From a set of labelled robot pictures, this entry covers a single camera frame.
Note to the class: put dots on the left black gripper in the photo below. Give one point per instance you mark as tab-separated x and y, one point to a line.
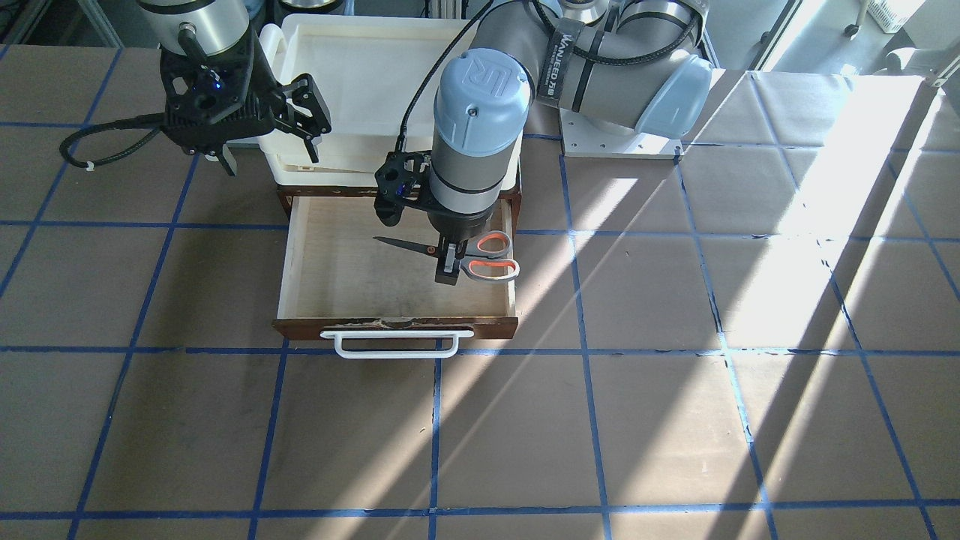
460	223

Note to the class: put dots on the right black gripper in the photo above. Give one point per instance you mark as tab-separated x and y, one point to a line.
260	84

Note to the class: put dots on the grey orange scissors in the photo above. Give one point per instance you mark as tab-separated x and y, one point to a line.
485	258

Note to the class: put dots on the wooden drawer with white handle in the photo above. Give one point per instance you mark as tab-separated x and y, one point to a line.
343	287

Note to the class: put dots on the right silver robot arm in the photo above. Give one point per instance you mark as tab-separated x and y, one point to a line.
220	24

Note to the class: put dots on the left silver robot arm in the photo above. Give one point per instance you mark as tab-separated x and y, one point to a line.
644	74

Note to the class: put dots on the white plastic tray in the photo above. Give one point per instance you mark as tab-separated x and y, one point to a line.
367	70

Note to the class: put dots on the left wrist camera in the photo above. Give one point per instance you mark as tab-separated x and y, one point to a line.
402	181

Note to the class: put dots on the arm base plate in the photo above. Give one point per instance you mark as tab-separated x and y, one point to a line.
585	137

